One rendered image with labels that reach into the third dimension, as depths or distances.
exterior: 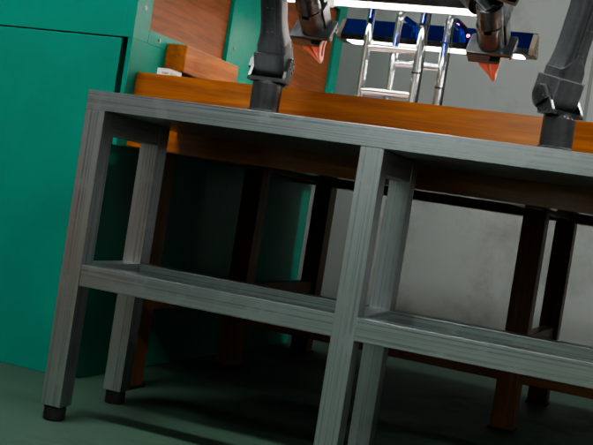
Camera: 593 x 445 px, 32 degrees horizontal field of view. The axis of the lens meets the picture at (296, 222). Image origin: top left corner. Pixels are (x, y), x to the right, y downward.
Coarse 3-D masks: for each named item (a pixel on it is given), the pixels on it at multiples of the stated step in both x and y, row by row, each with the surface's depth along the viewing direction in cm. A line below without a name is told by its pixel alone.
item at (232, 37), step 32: (0, 0) 262; (32, 0) 258; (64, 0) 254; (96, 0) 250; (128, 0) 247; (160, 0) 257; (192, 0) 272; (224, 0) 288; (256, 0) 305; (96, 32) 250; (128, 32) 246; (160, 32) 259; (192, 32) 274; (224, 32) 290; (256, 32) 308; (320, 64) 358
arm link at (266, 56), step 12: (264, 0) 206; (276, 0) 206; (264, 12) 208; (276, 12) 207; (264, 24) 209; (276, 24) 208; (264, 36) 210; (276, 36) 210; (288, 36) 212; (264, 48) 211; (276, 48) 211; (288, 48) 212; (264, 60) 212; (276, 60) 212; (264, 72) 214; (276, 72) 213
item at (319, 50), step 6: (294, 42) 239; (300, 42) 239; (306, 42) 238; (312, 42) 238; (318, 42) 238; (324, 42) 243; (312, 48) 239; (318, 48) 238; (324, 48) 244; (318, 54) 241
